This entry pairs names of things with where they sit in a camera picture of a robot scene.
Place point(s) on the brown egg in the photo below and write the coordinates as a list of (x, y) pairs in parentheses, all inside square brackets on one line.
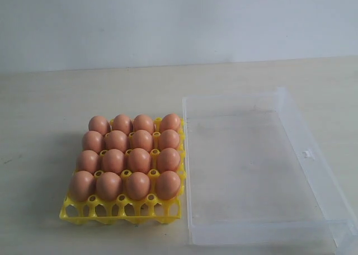
[(117, 139), (142, 139), (82, 186), (168, 139), (88, 160), (93, 140), (143, 122), (99, 124), (113, 161), (167, 185), (170, 122), (137, 186), (139, 160), (168, 160), (122, 123), (108, 186)]

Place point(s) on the clear plastic bin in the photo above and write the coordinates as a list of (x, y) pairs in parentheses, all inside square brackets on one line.
[(257, 181)]

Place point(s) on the yellow plastic egg tray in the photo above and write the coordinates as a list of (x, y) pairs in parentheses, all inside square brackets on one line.
[(124, 208)]

